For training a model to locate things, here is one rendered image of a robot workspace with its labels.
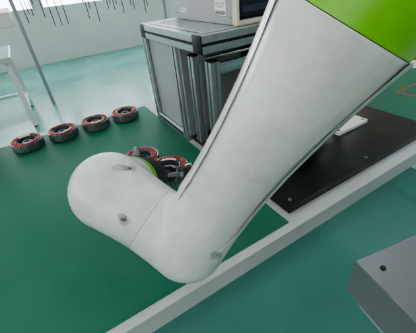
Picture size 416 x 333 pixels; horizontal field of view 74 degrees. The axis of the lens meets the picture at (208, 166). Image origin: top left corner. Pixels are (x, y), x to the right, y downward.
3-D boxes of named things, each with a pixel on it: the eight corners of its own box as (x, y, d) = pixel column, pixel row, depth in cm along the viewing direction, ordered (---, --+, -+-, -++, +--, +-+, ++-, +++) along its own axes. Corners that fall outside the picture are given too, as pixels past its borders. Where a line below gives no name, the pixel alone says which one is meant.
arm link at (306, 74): (285, -14, 26) (264, -25, 17) (391, 51, 25) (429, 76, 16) (159, 216, 47) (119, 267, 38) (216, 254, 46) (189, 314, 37)
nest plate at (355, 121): (367, 122, 96) (368, 119, 96) (339, 135, 90) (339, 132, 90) (331, 109, 107) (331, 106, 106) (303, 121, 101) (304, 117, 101)
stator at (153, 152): (142, 152, 97) (139, 143, 95) (167, 158, 92) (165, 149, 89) (118, 169, 89) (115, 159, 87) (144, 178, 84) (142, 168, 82)
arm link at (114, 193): (76, 135, 33) (33, 210, 35) (162, 192, 33) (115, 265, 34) (122, 139, 47) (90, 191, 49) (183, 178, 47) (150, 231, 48)
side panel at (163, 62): (195, 138, 102) (183, 45, 84) (187, 141, 101) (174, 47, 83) (164, 114, 122) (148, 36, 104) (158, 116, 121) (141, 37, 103)
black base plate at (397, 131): (430, 131, 92) (432, 125, 91) (288, 213, 67) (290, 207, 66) (315, 94, 126) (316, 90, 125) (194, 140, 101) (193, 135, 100)
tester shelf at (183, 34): (366, 16, 98) (370, 1, 95) (201, 55, 71) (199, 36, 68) (278, 11, 130) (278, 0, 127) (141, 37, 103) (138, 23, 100)
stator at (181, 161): (187, 187, 70) (185, 174, 68) (144, 189, 71) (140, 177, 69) (191, 164, 79) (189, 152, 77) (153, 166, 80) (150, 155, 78)
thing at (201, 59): (341, 30, 104) (343, 21, 102) (199, 66, 80) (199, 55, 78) (337, 30, 105) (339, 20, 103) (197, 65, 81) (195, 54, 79)
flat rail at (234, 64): (358, 36, 99) (360, 26, 98) (214, 76, 75) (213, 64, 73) (356, 36, 100) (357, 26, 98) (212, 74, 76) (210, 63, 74)
